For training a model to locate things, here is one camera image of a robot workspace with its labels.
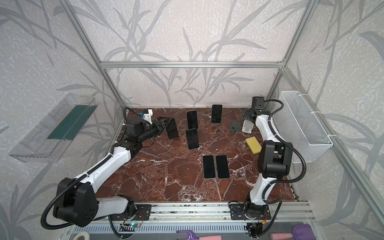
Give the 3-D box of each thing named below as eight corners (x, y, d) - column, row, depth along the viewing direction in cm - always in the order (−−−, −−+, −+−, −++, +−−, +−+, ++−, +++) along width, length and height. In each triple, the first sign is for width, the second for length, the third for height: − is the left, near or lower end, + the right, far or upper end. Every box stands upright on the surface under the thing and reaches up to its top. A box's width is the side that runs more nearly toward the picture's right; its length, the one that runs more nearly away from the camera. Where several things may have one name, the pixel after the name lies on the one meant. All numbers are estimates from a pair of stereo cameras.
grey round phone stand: (229, 131, 109) (230, 128, 106) (228, 123, 114) (229, 120, 111) (240, 131, 109) (241, 128, 106) (239, 123, 114) (240, 120, 111)
